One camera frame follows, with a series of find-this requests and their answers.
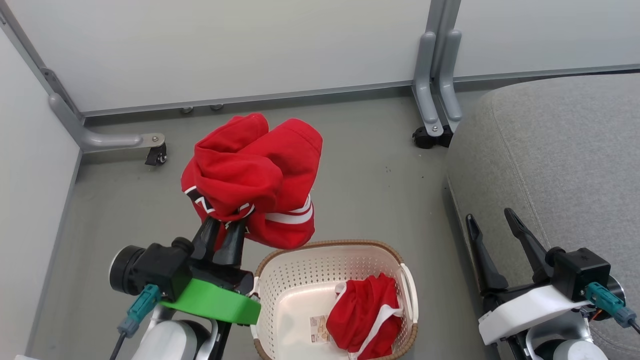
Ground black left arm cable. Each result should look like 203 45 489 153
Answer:
108 332 127 360

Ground black double caster wheel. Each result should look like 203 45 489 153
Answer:
412 124 454 150

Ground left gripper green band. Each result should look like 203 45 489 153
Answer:
160 216 262 326

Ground teal cable connector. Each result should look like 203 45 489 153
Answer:
584 282 639 329
117 283 164 339

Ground red hoodie with white stripes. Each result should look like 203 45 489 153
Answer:
180 113 324 250

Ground grey fabric sofa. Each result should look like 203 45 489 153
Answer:
445 73 640 360

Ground white perforated laundry basket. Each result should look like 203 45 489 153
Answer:
249 239 420 360

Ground small black caster wheel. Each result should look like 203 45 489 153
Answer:
144 142 168 167

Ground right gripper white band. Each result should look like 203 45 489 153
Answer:
465 207 592 346

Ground teal right cable connector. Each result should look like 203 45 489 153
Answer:
584 282 639 329

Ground long grey partition foot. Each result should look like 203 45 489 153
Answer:
48 92 166 154

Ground paper label sticker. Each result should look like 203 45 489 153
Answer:
309 314 334 344

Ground red shorts with white trim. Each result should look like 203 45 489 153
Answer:
325 273 404 360

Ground teal left cable connector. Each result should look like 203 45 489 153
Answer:
117 283 164 339

